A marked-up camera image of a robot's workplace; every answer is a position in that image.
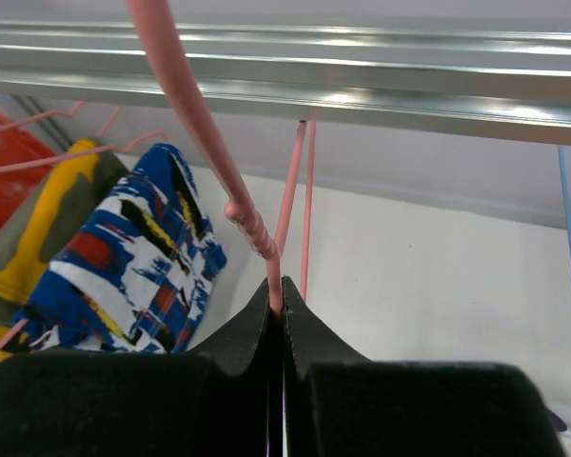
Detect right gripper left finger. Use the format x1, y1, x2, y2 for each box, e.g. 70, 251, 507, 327
0, 285, 271, 456

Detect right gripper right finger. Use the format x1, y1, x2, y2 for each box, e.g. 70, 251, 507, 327
282, 277, 564, 456

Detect purple camouflage trousers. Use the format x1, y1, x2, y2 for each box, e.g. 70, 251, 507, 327
547, 409, 568, 433

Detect pink wire hanger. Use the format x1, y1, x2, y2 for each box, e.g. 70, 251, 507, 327
0, 130, 169, 350
0, 101, 86, 148
127, 0, 306, 318

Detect blue white patterned trousers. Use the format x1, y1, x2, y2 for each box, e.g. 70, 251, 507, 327
15, 143, 226, 353

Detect yellow olive camouflage trousers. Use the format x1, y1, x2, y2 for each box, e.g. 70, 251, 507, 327
0, 139, 127, 340

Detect red white tie-dye trousers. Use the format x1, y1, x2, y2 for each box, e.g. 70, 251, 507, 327
0, 128, 54, 228

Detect aluminium hanging rail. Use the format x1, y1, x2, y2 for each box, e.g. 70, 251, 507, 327
0, 11, 571, 146

